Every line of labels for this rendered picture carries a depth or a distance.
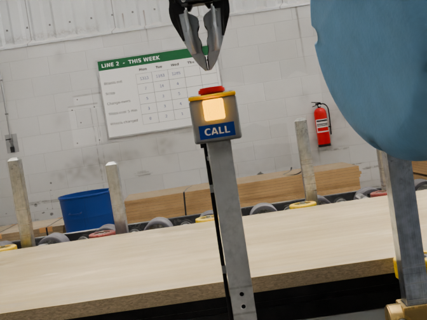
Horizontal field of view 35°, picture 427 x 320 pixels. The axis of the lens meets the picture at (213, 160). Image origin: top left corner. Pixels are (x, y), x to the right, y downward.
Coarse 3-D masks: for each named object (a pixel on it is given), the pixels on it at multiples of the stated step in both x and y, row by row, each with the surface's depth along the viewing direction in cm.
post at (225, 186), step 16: (208, 144) 101; (224, 144) 101; (224, 160) 102; (208, 176) 103; (224, 176) 102; (224, 192) 102; (224, 208) 102; (240, 208) 102; (224, 224) 102; (240, 224) 102; (224, 240) 102; (240, 240) 102; (224, 256) 102; (240, 256) 102; (224, 272) 104; (240, 272) 102; (224, 288) 104; (240, 288) 103; (240, 304) 103
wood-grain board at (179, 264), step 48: (96, 240) 193; (144, 240) 180; (192, 240) 169; (288, 240) 150; (336, 240) 142; (384, 240) 135; (0, 288) 144; (48, 288) 137; (96, 288) 130; (144, 288) 124; (192, 288) 120
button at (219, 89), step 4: (204, 88) 101; (208, 88) 101; (212, 88) 101; (216, 88) 101; (220, 88) 101; (224, 88) 103; (200, 92) 102; (204, 92) 101; (208, 92) 101; (212, 92) 101; (216, 92) 101; (220, 92) 102
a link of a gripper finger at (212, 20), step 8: (216, 8) 101; (208, 16) 101; (216, 16) 101; (208, 24) 101; (216, 24) 101; (208, 32) 101; (216, 32) 97; (208, 40) 102; (216, 40) 98; (208, 48) 102; (216, 48) 101; (208, 56) 102; (216, 56) 102; (208, 64) 102
